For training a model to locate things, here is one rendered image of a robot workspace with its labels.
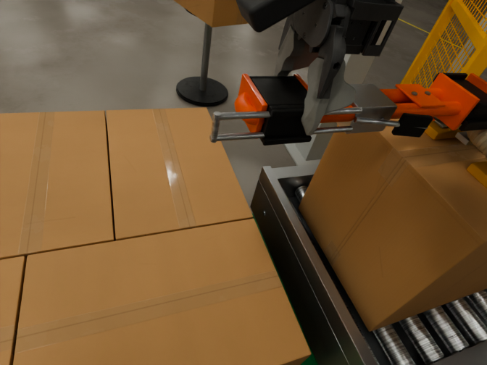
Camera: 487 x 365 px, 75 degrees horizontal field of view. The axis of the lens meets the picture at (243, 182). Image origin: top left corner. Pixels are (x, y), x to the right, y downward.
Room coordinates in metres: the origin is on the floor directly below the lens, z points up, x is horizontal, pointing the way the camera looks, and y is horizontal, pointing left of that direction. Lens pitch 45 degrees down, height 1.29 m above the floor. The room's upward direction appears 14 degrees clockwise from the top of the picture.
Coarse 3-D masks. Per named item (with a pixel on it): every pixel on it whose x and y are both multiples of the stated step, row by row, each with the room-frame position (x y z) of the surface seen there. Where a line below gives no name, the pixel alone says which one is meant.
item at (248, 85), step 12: (252, 84) 0.36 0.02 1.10; (264, 84) 0.37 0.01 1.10; (276, 84) 0.38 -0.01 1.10; (288, 84) 0.39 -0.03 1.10; (300, 84) 0.39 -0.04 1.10; (252, 96) 0.35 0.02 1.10; (264, 96) 0.34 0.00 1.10; (276, 96) 0.35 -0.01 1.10; (288, 96) 0.35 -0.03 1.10; (300, 96) 0.36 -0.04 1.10; (264, 108) 0.32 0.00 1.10; (252, 132) 0.33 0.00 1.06
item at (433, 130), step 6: (438, 120) 0.66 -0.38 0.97; (432, 126) 0.64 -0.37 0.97; (438, 126) 0.65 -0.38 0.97; (444, 126) 0.64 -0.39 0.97; (426, 132) 0.64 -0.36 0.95; (432, 132) 0.63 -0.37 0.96; (438, 132) 0.62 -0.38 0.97; (444, 132) 0.63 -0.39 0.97; (450, 132) 0.64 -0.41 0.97; (456, 132) 0.65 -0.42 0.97; (432, 138) 0.62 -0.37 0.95; (438, 138) 0.62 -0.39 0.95; (444, 138) 0.63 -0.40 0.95
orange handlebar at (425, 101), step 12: (396, 84) 0.50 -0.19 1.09; (408, 84) 0.51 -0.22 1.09; (240, 96) 0.35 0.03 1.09; (396, 96) 0.48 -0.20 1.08; (408, 96) 0.47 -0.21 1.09; (420, 96) 0.48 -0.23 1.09; (432, 96) 0.49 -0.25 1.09; (240, 108) 0.33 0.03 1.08; (252, 108) 0.33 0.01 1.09; (408, 108) 0.44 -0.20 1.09; (420, 108) 0.45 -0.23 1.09; (432, 108) 0.46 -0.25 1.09; (444, 108) 0.47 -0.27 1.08; (456, 108) 0.49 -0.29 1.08; (252, 120) 0.32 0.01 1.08; (264, 120) 0.32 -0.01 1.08; (324, 120) 0.37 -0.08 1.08; (336, 120) 0.38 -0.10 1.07; (348, 120) 0.39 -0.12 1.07; (432, 120) 0.47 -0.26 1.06
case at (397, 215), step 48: (336, 144) 0.67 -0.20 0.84; (384, 144) 0.57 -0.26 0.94; (432, 144) 0.60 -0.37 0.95; (336, 192) 0.61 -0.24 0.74; (384, 192) 0.51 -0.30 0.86; (432, 192) 0.45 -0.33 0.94; (480, 192) 0.48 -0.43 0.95; (336, 240) 0.54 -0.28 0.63; (384, 240) 0.46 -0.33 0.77; (432, 240) 0.40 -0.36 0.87; (480, 240) 0.36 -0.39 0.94; (384, 288) 0.39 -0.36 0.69; (432, 288) 0.37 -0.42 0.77; (480, 288) 0.54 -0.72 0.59
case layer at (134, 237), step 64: (0, 128) 0.72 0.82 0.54; (64, 128) 0.79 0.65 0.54; (128, 128) 0.88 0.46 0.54; (192, 128) 0.97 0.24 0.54; (0, 192) 0.48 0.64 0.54; (64, 192) 0.54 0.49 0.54; (128, 192) 0.59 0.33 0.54; (192, 192) 0.66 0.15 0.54; (0, 256) 0.31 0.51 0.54; (64, 256) 0.35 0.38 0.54; (128, 256) 0.39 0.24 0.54; (192, 256) 0.44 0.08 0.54; (256, 256) 0.49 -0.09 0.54; (0, 320) 0.18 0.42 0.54; (64, 320) 0.21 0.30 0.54; (128, 320) 0.24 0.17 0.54; (192, 320) 0.28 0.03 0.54; (256, 320) 0.31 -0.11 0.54
